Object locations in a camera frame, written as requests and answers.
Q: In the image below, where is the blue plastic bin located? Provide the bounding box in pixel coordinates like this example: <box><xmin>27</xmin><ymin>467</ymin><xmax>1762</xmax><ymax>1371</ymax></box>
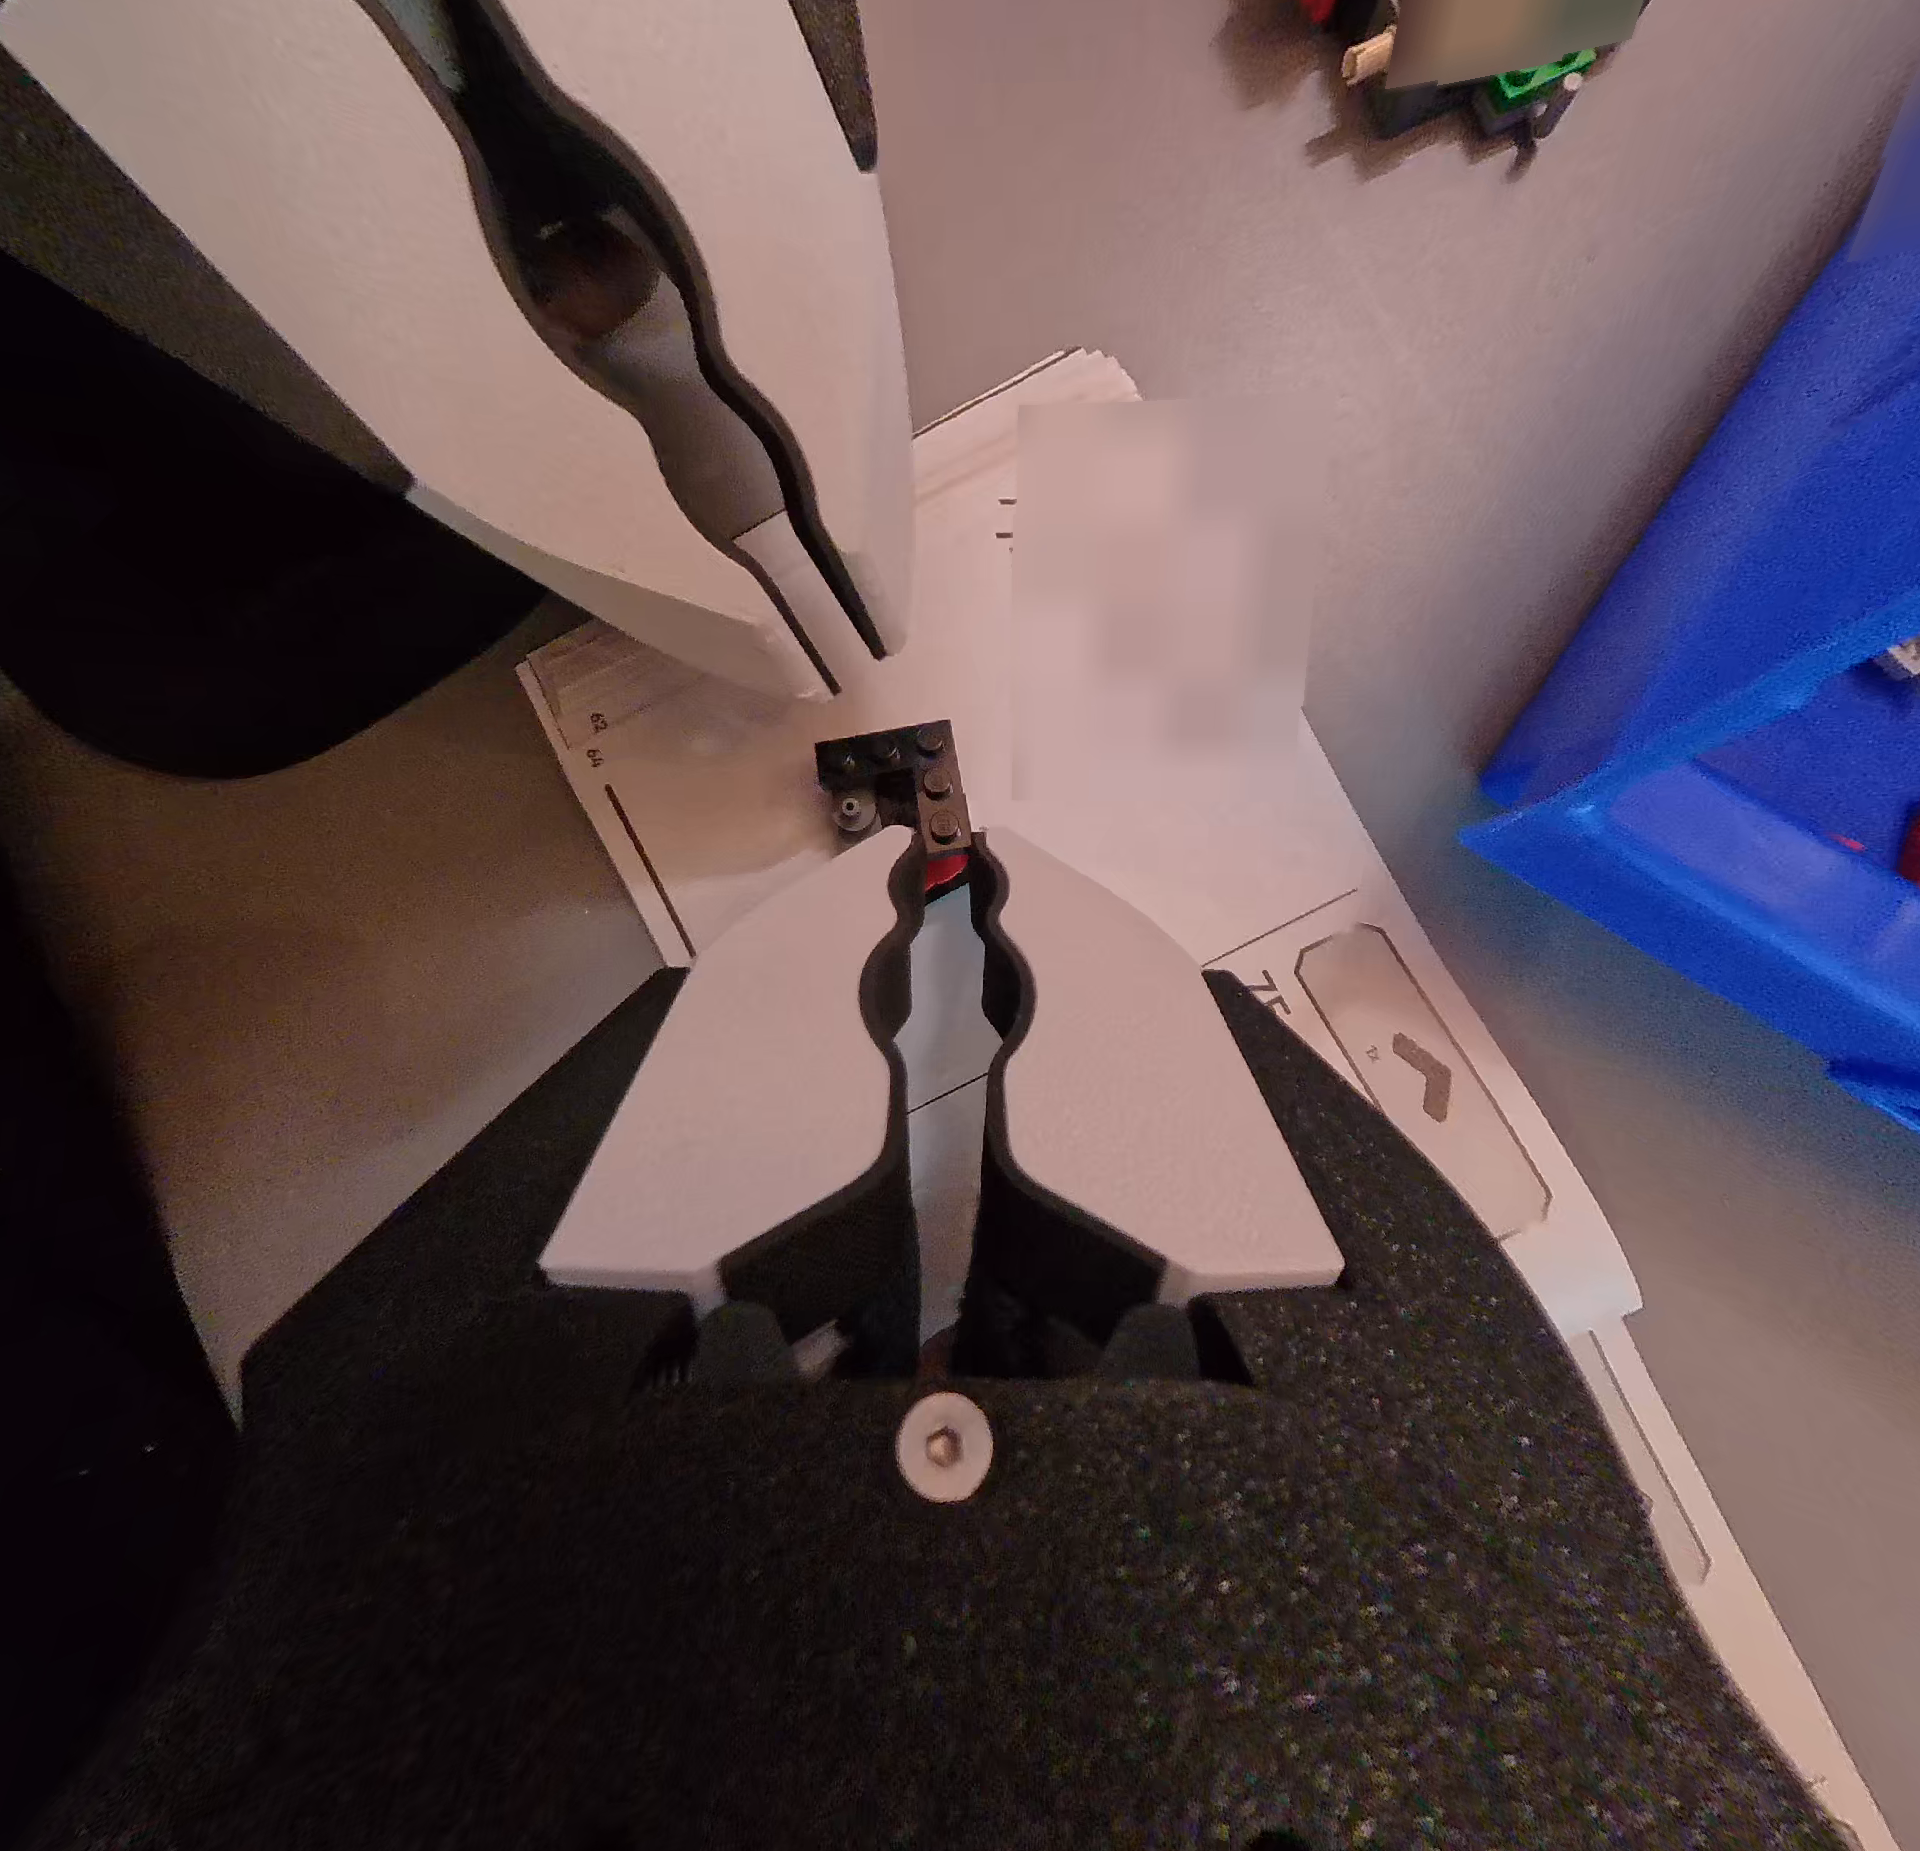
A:
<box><xmin>1458</xmin><ymin>142</ymin><xmax>1920</xmax><ymax>1132</ymax></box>

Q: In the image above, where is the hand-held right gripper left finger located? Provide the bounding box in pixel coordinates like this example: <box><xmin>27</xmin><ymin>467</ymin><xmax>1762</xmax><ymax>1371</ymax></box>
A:
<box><xmin>539</xmin><ymin>826</ymin><xmax>925</xmax><ymax>1365</ymax></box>

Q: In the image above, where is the black rounded object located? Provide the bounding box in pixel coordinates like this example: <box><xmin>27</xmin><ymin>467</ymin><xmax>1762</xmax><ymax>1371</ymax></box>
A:
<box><xmin>0</xmin><ymin>254</ymin><xmax>591</xmax><ymax>781</ymax></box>

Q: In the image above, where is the small black red brick assembly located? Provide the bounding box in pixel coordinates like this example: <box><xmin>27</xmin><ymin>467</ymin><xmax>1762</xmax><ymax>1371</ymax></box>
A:
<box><xmin>813</xmin><ymin>718</ymin><xmax>984</xmax><ymax>899</ymax></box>

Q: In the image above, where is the white instruction booklet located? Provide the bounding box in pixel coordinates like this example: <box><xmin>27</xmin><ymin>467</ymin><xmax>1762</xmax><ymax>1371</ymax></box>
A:
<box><xmin>518</xmin><ymin>349</ymin><xmax>1908</xmax><ymax>1851</ymax></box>

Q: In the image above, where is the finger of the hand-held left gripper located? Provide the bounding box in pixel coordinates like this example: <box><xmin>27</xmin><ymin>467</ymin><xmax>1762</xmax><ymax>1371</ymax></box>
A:
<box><xmin>0</xmin><ymin>0</ymin><xmax>842</xmax><ymax>700</ymax></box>
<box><xmin>456</xmin><ymin>0</ymin><xmax>920</xmax><ymax>663</ymax></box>

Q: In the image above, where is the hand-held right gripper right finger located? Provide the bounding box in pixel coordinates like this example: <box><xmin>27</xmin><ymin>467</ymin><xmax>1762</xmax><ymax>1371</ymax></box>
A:
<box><xmin>968</xmin><ymin>826</ymin><xmax>1347</xmax><ymax>1365</ymax></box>

